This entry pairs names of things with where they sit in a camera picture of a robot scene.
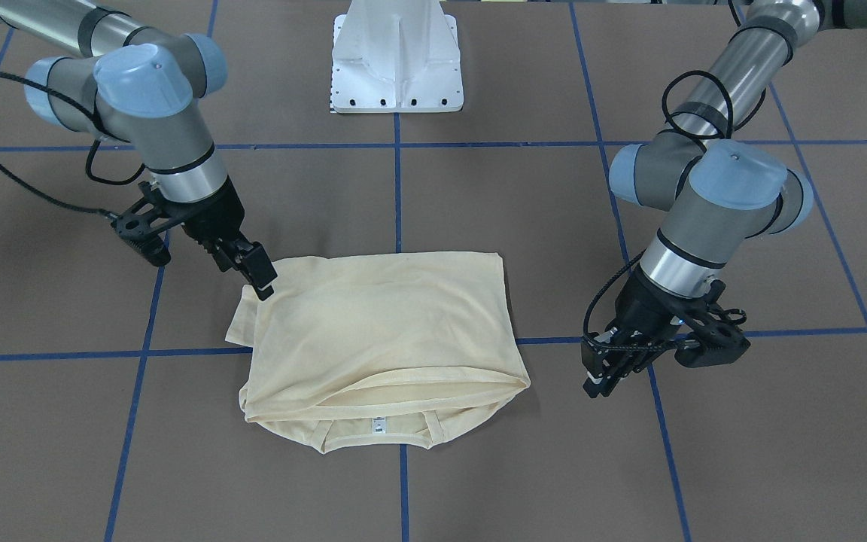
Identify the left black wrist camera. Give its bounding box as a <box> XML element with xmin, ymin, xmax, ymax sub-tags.
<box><xmin>674</xmin><ymin>280</ymin><xmax>750</xmax><ymax>368</ymax></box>

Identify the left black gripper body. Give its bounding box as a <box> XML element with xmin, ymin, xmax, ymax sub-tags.
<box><xmin>603</xmin><ymin>267</ymin><xmax>680</xmax><ymax>373</ymax></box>

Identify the left silver-grey robot arm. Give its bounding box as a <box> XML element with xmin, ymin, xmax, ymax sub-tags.
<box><xmin>581</xmin><ymin>1</ymin><xmax>867</xmax><ymax>398</ymax></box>

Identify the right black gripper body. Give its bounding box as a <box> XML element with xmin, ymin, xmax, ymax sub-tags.
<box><xmin>178</xmin><ymin>178</ymin><xmax>250</xmax><ymax>264</ymax></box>

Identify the right silver-grey robot arm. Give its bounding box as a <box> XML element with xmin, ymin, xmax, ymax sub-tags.
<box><xmin>0</xmin><ymin>1</ymin><xmax>276</xmax><ymax>300</ymax></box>

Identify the cream long-sleeve printed shirt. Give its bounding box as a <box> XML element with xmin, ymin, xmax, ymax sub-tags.
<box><xmin>226</xmin><ymin>251</ymin><xmax>531</xmax><ymax>454</ymax></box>

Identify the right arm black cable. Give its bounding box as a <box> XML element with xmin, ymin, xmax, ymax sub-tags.
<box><xmin>0</xmin><ymin>69</ymin><xmax>148</xmax><ymax>219</ymax></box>

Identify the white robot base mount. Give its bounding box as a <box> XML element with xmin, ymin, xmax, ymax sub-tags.
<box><xmin>330</xmin><ymin>1</ymin><xmax>464</xmax><ymax>114</ymax></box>

